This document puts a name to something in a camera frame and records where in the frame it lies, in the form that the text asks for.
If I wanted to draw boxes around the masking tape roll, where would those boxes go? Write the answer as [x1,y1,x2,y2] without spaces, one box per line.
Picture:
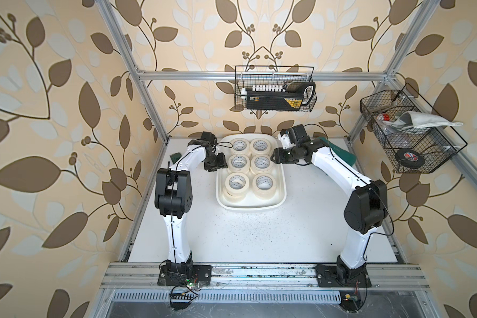
[250,154,274,175]
[252,173,277,200]
[230,138,251,156]
[227,154,250,174]
[250,138,272,156]

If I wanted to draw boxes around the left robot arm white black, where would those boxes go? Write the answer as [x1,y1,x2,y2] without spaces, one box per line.
[154,132,228,264]

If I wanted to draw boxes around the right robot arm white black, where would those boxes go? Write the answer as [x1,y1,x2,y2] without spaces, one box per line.
[270,125,388,270]

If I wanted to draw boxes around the masking tape stack front left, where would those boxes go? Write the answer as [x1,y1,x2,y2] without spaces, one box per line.
[223,172,250,204]

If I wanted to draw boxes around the black yellow box in basket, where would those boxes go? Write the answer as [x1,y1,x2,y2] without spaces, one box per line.
[245,91,317,112]

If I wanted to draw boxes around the black tape roll red label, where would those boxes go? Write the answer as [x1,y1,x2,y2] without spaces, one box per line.
[394,148,425,170]

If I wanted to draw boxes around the green plastic tool case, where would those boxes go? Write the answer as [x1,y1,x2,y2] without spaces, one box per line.
[319,136,356,166]

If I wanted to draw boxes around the green pipe wrench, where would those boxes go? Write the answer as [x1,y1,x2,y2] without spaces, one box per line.
[170,152,182,164]

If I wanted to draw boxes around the grey folded cloth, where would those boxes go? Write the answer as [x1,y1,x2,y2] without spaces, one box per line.
[390,111,463,131]

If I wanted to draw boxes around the black wire basket back wall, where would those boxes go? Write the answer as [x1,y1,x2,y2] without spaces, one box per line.
[232,64,317,112]

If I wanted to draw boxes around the black wire basket wall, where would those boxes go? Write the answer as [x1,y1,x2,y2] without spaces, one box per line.
[360,83,468,174]
[232,64,317,112]

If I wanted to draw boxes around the black wire basket right wall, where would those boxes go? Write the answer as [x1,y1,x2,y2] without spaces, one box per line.
[360,83,468,174]

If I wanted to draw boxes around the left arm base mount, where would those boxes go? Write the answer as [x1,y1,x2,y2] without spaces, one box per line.
[157,260,212,286]

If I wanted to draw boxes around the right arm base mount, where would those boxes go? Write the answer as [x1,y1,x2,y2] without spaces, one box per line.
[315,264,372,288]

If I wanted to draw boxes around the aluminium front rail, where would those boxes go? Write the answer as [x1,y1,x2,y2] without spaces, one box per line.
[101,262,430,292]

